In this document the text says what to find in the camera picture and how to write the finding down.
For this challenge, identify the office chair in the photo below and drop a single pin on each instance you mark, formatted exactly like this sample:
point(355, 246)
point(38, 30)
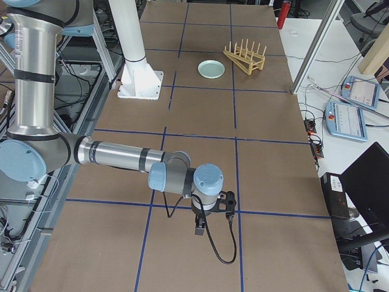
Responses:
point(371, 22)

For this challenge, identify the blue teach pendant near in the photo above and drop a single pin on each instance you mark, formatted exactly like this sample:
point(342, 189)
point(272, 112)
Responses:
point(344, 120)

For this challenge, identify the black orange connector strip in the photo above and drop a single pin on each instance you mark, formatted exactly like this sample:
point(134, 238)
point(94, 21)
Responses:
point(314, 139)

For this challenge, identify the aluminium frame rail structure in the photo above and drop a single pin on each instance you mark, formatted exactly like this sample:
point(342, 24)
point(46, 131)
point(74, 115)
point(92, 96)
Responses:
point(31, 214)

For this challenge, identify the black computer monitor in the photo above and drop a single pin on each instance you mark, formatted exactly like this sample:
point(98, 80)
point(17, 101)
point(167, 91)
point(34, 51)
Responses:
point(366, 183)

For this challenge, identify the wooden plate rack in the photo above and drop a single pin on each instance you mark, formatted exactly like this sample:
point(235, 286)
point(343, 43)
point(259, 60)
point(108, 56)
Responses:
point(248, 57)

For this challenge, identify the blue teach pendant far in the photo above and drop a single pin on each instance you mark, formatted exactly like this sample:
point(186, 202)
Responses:
point(361, 91)

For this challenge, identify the red metal bottle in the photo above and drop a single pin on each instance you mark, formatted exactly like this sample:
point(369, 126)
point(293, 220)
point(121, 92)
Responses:
point(285, 7)

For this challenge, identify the blue teach pendant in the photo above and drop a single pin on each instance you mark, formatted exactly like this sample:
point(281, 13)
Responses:
point(361, 91)
point(344, 120)

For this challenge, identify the aluminium frame post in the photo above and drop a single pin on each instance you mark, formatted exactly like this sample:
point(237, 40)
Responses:
point(330, 15)

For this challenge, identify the black desktop box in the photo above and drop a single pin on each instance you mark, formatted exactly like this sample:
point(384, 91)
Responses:
point(335, 198)

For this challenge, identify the light green plate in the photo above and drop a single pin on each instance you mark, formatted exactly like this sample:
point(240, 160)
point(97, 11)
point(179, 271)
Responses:
point(211, 69)

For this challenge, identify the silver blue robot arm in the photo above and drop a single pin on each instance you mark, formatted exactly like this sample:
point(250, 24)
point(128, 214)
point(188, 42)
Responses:
point(34, 147)

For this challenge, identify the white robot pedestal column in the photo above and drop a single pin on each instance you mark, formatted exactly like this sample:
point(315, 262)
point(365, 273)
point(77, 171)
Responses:
point(139, 80)

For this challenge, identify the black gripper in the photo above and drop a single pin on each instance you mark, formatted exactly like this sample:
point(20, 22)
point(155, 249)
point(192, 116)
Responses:
point(200, 215)

